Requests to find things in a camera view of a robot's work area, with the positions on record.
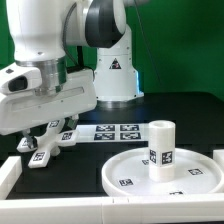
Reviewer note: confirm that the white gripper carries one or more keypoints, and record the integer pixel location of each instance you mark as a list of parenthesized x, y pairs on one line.
[(23, 110)]

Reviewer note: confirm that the white cross-shaped table base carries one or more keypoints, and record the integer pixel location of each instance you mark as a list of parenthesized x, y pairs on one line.
[(48, 144)]

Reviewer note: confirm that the white round table top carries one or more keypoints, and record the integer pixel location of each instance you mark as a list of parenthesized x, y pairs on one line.
[(127, 174)]

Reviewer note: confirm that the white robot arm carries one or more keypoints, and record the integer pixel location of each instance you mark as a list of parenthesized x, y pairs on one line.
[(38, 88)]

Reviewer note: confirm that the white marker tag plate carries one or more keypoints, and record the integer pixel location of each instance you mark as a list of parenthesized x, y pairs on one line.
[(113, 133)]

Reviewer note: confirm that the white left fence block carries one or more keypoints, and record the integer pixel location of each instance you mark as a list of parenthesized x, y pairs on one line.
[(10, 171)]

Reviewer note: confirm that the white fence block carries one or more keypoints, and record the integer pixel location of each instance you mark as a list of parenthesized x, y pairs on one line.
[(10, 171), (218, 156)]

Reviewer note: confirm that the white right fence block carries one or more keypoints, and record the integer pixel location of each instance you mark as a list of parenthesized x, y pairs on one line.
[(218, 156)]

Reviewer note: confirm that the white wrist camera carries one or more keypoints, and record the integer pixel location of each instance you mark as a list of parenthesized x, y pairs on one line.
[(15, 79)]

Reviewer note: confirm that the white front fence rail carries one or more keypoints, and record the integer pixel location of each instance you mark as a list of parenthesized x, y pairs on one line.
[(114, 210)]

